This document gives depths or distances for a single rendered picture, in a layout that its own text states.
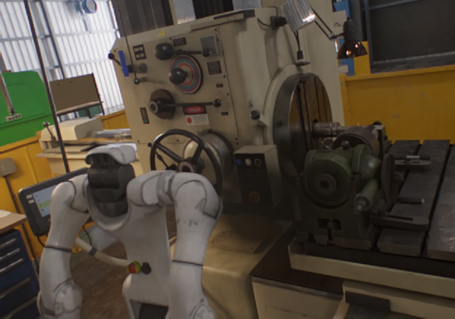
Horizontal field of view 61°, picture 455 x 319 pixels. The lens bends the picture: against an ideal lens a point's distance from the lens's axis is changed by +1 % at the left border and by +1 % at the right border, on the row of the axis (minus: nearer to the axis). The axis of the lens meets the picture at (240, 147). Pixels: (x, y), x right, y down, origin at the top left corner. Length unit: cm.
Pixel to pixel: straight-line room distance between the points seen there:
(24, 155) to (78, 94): 625
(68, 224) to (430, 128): 331
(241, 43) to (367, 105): 253
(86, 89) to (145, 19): 767
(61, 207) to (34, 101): 439
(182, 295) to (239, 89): 94
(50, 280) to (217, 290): 121
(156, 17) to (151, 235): 186
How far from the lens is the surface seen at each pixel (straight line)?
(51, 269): 126
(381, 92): 393
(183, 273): 95
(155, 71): 189
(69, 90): 1014
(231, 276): 217
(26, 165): 412
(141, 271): 122
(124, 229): 107
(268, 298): 211
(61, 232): 126
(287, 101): 173
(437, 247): 147
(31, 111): 556
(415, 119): 394
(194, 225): 95
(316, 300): 197
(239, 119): 166
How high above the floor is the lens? 176
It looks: 15 degrees down
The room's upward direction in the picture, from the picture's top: 11 degrees counter-clockwise
